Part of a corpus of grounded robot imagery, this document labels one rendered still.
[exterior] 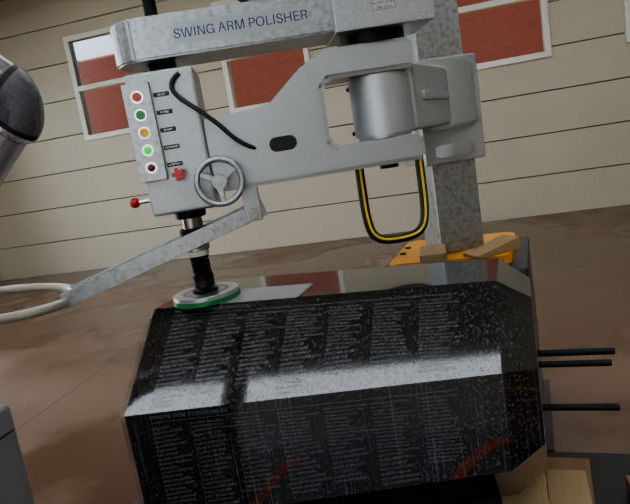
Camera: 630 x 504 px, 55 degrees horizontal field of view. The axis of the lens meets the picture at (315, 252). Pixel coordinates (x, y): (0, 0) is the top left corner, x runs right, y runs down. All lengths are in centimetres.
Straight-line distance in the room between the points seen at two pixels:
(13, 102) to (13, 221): 867
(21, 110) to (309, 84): 79
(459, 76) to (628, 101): 577
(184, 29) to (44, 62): 792
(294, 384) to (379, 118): 84
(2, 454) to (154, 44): 114
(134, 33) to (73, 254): 804
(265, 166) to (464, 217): 102
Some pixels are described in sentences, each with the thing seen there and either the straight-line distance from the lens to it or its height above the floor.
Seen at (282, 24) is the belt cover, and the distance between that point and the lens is 187.
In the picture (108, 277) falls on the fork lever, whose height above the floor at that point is 101.
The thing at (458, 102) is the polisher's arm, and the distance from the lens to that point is 246.
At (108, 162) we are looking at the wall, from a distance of 924.
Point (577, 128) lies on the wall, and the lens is 807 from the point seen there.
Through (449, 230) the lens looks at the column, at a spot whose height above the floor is 87.
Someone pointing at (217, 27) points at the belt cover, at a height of 168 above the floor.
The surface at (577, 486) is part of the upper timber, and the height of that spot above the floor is 20.
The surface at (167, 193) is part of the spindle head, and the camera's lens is 186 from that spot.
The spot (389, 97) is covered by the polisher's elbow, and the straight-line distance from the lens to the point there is 190.
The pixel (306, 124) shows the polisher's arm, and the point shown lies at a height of 137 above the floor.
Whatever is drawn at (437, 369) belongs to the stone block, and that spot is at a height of 69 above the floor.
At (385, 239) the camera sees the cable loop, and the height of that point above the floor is 97.
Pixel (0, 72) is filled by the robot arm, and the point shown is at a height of 159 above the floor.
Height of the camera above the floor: 131
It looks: 10 degrees down
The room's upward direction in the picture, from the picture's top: 9 degrees counter-clockwise
